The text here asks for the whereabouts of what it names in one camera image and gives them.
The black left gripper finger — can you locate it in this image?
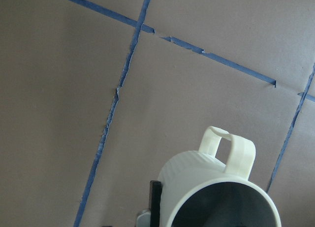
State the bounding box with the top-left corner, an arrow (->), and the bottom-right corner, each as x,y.
149,180 -> 162,227

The white ribbed HOME mug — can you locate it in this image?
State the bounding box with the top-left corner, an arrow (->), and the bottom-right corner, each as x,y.
158,126 -> 282,227

